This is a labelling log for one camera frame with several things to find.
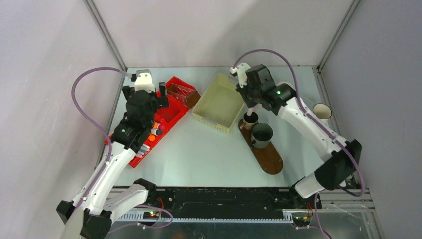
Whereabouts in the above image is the dark green mug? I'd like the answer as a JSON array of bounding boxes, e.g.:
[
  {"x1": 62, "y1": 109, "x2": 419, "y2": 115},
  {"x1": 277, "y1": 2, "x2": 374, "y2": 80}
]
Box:
[{"x1": 249, "y1": 123, "x2": 273, "y2": 149}]

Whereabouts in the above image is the brown mug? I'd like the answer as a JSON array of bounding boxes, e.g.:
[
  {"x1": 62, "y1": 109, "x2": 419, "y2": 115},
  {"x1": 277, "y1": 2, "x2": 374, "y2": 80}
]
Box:
[{"x1": 239, "y1": 112, "x2": 259, "y2": 130}]

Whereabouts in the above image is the white toothbrush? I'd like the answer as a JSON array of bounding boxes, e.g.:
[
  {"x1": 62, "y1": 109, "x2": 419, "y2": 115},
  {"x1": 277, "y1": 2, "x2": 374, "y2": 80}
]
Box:
[{"x1": 136, "y1": 144, "x2": 150, "y2": 158}]

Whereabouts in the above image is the red divided organizer bin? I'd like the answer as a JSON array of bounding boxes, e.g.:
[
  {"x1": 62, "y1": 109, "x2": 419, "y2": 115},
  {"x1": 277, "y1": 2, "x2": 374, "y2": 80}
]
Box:
[{"x1": 105, "y1": 77, "x2": 195, "y2": 168}]

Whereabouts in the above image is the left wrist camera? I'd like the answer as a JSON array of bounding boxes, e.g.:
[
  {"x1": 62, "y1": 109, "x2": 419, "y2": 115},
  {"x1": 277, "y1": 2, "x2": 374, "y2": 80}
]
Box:
[{"x1": 134, "y1": 69, "x2": 156, "y2": 93}]

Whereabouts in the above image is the cream plastic basket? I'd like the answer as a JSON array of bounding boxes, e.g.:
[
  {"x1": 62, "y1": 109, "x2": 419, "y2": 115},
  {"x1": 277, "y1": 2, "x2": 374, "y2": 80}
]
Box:
[{"x1": 192, "y1": 73, "x2": 244, "y2": 134}]

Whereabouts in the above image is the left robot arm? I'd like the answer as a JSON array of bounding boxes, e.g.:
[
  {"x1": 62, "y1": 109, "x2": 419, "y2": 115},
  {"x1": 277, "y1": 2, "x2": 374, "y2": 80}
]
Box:
[{"x1": 56, "y1": 82, "x2": 169, "y2": 239}]

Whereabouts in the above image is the dark blue capped tube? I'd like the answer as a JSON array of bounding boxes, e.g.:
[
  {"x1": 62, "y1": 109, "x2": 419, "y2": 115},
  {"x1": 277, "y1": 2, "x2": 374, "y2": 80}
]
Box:
[{"x1": 150, "y1": 128, "x2": 163, "y2": 136}]

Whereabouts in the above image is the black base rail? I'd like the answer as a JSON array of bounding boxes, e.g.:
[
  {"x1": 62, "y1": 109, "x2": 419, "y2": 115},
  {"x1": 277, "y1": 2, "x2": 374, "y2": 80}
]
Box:
[{"x1": 146, "y1": 187, "x2": 322, "y2": 220}]

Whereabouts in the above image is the brown oval wooden tray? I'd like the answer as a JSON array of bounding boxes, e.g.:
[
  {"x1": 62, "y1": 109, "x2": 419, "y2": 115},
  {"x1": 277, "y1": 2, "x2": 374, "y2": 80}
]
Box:
[{"x1": 238, "y1": 119, "x2": 284, "y2": 175}]

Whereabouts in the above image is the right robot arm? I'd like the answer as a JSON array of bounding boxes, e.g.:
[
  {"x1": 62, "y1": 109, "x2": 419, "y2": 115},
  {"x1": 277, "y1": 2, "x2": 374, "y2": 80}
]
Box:
[{"x1": 230, "y1": 63, "x2": 362, "y2": 208}]

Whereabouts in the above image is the white mug black handle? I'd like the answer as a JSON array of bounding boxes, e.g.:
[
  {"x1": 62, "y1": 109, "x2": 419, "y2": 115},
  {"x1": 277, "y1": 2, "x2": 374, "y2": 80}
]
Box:
[{"x1": 312, "y1": 103, "x2": 333, "y2": 124}]

